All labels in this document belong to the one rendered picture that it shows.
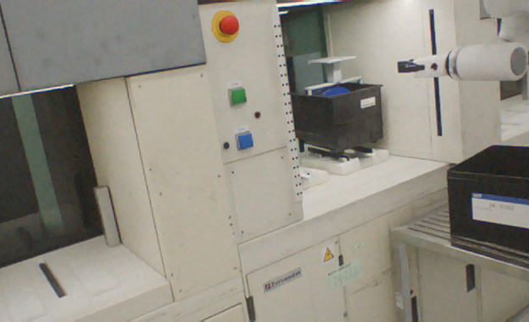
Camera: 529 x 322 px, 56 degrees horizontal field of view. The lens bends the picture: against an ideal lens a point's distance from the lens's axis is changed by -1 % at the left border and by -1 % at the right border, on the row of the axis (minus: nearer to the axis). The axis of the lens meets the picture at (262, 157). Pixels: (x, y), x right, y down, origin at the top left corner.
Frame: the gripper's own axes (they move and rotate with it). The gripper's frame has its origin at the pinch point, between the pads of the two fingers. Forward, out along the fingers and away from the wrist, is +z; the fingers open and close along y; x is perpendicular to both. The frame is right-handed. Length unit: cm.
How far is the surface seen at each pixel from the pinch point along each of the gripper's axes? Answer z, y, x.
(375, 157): 22.1, 4.6, -29.5
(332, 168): 25.9, -10.1, -30.0
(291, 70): 90, 22, -2
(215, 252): -1, -65, -31
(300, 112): 39.0, -10.9, -12.6
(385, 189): 1.4, -11.4, -32.3
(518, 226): -32.3, -3.2, -37.2
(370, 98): 23.3, 6.3, -10.6
